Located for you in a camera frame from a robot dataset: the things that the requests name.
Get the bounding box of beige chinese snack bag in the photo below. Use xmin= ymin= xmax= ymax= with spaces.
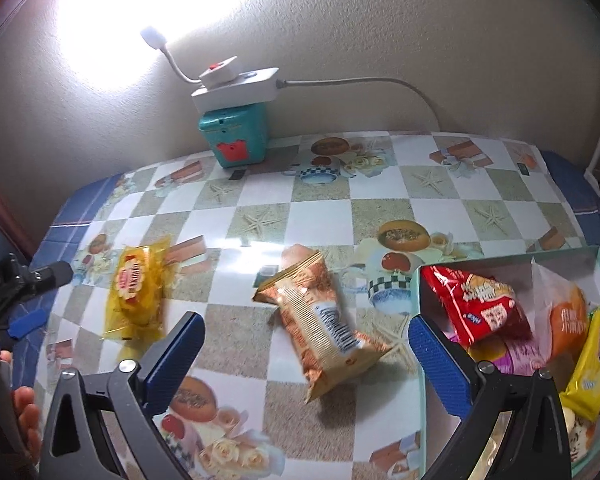
xmin=562 ymin=408 xmax=596 ymax=464

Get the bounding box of person left hand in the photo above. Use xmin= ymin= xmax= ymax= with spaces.
xmin=0 ymin=350 xmax=42 ymax=479

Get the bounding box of yellow blue biscuit packet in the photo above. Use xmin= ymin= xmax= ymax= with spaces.
xmin=559 ymin=309 xmax=600 ymax=422

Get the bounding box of white power cable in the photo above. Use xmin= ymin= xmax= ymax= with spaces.
xmin=275 ymin=77 xmax=442 ymax=134

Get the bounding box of checkered patterned tablecloth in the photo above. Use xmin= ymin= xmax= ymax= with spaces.
xmin=26 ymin=132 xmax=584 ymax=479

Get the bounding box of yellow transparent cracker pack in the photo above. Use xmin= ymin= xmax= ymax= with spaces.
xmin=102 ymin=236 xmax=171 ymax=344

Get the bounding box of red peanut snack bag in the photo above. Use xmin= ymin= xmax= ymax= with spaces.
xmin=420 ymin=264 xmax=532 ymax=348

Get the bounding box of orange snack bag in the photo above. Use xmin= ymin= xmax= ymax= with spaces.
xmin=531 ymin=260 xmax=588 ymax=362

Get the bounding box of pink snack bag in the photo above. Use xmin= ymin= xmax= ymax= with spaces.
xmin=463 ymin=333 xmax=546 ymax=376

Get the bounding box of teal toy box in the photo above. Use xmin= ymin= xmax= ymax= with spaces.
xmin=198 ymin=103 xmax=268 ymax=168

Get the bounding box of white power strip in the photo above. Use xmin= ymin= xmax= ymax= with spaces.
xmin=192 ymin=67 xmax=279 ymax=114

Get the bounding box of orange beige cracker packet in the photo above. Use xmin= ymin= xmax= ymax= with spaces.
xmin=252 ymin=244 xmax=390 ymax=403

